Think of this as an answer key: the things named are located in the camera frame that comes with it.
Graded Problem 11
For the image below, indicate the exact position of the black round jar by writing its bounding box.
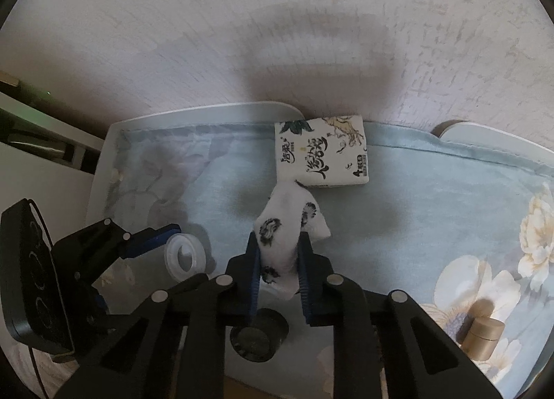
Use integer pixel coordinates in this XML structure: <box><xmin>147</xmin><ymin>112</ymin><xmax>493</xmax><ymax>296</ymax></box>
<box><xmin>230</xmin><ymin>308</ymin><xmax>289</xmax><ymax>363</ymax></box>

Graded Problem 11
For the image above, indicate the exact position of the white panda sock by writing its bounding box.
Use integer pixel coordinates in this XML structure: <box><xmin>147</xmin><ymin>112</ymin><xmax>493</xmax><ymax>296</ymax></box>
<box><xmin>253</xmin><ymin>181</ymin><xmax>331</xmax><ymax>301</ymax></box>

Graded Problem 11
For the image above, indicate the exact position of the clear tape roll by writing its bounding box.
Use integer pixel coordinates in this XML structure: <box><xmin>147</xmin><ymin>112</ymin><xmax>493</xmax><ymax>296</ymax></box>
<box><xmin>164</xmin><ymin>233</ymin><xmax>207</xmax><ymax>282</ymax></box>

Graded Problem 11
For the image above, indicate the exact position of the blue floral table cloth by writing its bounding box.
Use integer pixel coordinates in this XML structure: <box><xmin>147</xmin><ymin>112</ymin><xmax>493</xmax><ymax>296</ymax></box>
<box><xmin>97</xmin><ymin>124</ymin><xmax>553</xmax><ymax>398</ymax></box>

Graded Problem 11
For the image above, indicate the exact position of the tan cylindrical bottle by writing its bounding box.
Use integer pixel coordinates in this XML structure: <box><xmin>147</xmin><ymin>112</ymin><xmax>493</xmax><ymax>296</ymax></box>
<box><xmin>461</xmin><ymin>317</ymin><xmax>505</xmax><ymax>362</ymax></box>

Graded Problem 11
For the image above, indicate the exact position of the open cardboard box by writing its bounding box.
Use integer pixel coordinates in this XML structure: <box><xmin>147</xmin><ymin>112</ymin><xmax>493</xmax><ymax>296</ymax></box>
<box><xmin>223</xmin><ymin>377</ymin><xmax>332</xmax><ymax>399</ymax></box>

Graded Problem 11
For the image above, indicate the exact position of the white tissue pack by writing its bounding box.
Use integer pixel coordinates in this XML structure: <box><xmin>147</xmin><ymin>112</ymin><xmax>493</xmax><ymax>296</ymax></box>
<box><xmin>274</xmin><ymin>115</ymin><xmax>369</xmax><ymax>187</ymax></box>

